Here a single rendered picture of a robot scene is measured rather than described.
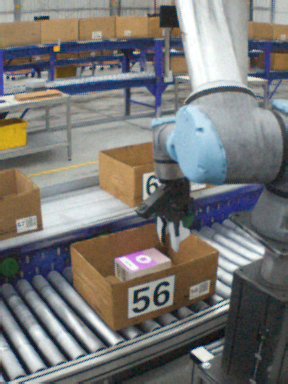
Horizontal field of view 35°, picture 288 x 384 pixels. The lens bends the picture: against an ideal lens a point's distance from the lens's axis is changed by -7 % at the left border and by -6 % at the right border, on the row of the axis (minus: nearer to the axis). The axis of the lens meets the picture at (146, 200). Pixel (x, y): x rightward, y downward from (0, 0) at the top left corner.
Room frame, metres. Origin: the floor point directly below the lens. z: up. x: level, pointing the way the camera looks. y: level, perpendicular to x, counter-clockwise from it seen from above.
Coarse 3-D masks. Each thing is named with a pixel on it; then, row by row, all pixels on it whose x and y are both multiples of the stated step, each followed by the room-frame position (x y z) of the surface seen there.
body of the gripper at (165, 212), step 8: (184, 176) 1.27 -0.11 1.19; (168, 184) 1.23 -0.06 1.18; (176, 184) 1.27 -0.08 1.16; (184, 184) 1.27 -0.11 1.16; (176, 192) 1.25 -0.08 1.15; (184, 192) 1.26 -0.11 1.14; (168, 200) 1.23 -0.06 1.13; (176, 200) 1.23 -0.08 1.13; (184, 200) 1.24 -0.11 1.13; (192, 200) 1.25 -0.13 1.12; (160, 208) 1.25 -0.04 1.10; (168, 208) 1.22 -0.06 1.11; (176, 208) 1.22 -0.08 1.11; (184, 208) 1.25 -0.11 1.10; (192, 208) 1.25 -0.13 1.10; (160, 216) 1.25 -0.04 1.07; (168, 216) 1.22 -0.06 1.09; (184, 216) 1.25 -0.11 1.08
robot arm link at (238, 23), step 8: (224, 0) 1.21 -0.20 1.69; (232, 0) 1.20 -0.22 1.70; (240, 0) 1.20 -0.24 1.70; (232, 8) 1.20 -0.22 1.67; (240, 8) 1.20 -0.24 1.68; (232, 16) 1.19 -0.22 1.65; (240, 16) 1.20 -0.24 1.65; (232, 24) 1.19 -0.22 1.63; (240, 24) 1.19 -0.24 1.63; (232, 32) 1.19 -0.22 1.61; (240, 32) 1.19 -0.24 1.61; (240, 40) 1.19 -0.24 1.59; (240, 48) 1.18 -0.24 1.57; (240, 56) 1.18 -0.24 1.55; (240, 64) 1.18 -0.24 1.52
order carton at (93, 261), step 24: (96, 240) 1.42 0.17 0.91; (120, 240) 1.47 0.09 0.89; (144, 240) 1.52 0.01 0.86; (168, 240) 1.57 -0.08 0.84; (192, 240) 1.45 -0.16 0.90; (72, 264) 1.36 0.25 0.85; (96, 264) 1.42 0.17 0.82; (192, 264) 1.27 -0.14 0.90; (216, 264) 1.32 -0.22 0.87; (96, 288) 1.21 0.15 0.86; (120, 288) 1.14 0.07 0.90; (96, 312) 1.23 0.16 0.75; (120, 312) 1.14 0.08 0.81
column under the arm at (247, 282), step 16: (240, 272) 0.92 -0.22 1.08; (256, 272) 0.91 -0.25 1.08; (240, 288) 0.91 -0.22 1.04; (256, 288) 0.86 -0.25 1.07; (272, 288) 0.85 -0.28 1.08; (240, 304) 0.90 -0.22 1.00; (256, 304) 0.86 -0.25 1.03; (272, 304) 0.82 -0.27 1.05; (240, 320) 0.89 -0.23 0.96; (256, 320) 0.85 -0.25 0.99; (272, 320) 0.81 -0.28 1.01; (240, 336) 0.88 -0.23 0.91; (256, 336) 0.84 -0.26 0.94; (272, 336) 0.80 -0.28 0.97; (224, 352) 0.92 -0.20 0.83; (240, 352) 0.88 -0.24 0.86; (256, 352) 0.83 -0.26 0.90; (272, 352) 0.79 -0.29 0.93; (208, 368) 0.93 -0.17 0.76; (224, 368) 0.92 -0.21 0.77; (240, 368) 0.87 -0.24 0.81; (256, 368) 0.82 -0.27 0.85; (272, 368) 0.80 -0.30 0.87
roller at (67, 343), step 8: (24, 280) 1.41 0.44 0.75; (24, 288) 1.35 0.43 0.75; (32, 288) 1.37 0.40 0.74; (24, 296) 1.32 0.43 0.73; (32, 296) 1.30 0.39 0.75; (32, 304) 1.27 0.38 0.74; (40, 304) 1.26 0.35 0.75; (40, 312) 1.22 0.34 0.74; (48, 312) 1.21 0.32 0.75; (40, 320) 1.20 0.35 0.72; (48, 320) 1.17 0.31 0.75; (56, 320) 1.17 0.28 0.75; (48, 328) 1.15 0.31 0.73; (56, 328) 1.13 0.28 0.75; (64, 328) 1.14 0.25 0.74; (56, 336) 1.10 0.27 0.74; (64, 336) 1.09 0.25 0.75; (64, 344) 1.06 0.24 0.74; (72, 344) 1.05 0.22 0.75; (72, 352) 1.02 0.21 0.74; (80, 352) 1.02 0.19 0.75; (72, 360) 1.00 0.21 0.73
